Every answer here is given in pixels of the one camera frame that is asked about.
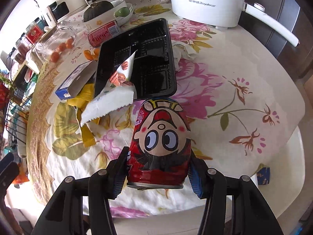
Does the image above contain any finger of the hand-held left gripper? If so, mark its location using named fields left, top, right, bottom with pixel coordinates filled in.
left=0, top=153, right=20, bottom=189

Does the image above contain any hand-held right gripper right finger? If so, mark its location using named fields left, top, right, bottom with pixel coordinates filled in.
left=188, top=152, right=285, bottom=235

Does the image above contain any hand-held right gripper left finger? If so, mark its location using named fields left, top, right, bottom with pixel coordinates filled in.
left=31, top=146, right=132, bottom=235

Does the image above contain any red cartoon face can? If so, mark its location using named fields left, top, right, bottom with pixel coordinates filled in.
left=127, top=98, right=192, bottom=189

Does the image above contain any white printed snack wrapper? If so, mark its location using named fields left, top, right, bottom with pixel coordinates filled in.
left=80, top=50, right=137, bottom=125

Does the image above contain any white tissue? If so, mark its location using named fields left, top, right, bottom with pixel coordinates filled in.
left=171, top=40, right=200, bottom=65

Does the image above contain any blue patterned packet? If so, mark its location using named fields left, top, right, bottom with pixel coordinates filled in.
left=257, top=167, right=271, bottom=185

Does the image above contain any floral tablecloth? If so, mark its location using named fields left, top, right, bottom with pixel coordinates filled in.
left=26, top=0, right=306, bottom=216

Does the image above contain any yellow snack wrapper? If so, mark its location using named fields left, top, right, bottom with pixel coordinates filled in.
left=67, top=83, right=101, bottom=148

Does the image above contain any blue and white carton box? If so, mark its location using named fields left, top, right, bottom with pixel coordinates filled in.
left=55, top=60, right=98, bottom=101

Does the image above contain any orange peel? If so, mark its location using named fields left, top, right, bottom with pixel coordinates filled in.
left=84, top=49, right=101, bottom=61

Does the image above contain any black plastic food tray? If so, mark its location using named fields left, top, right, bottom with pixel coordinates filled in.
left=94, top=18, right=178, bottom=101

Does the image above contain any red packet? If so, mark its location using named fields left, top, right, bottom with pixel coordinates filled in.
left=26, top=24, right=42, bottom=44

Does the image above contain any red can with text label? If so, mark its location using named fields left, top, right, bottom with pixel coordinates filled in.
left=87, top=21, right=121, bottom=47

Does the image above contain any glass jar with wooden lid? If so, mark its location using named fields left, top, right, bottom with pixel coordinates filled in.
left=37, top=26, right=77, bottom=65

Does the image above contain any white oval dish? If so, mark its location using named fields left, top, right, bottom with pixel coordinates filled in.
left=85, top=0, right=128, bottom=31

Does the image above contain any stack of white plates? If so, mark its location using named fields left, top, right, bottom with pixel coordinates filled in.
left=115, top=4, right=134, bottom=26

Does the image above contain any small green ceramic piece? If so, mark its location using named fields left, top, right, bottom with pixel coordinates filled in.
left=115, top=7, right=130, bottom=17

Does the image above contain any dark green pumpkin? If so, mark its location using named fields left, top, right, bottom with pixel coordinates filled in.
left=84, top=1, right=115, bottom=22

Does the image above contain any white electric cooking pot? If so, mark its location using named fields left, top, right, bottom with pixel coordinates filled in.
left=168, top=0, right=300, bottom=47

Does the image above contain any grey refrigerator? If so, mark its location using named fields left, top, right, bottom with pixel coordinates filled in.
left=238, top=0, right=313, bottom=84

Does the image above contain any black wire rack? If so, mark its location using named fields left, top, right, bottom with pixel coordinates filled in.
left=5, top=88, right=32, bottom=157

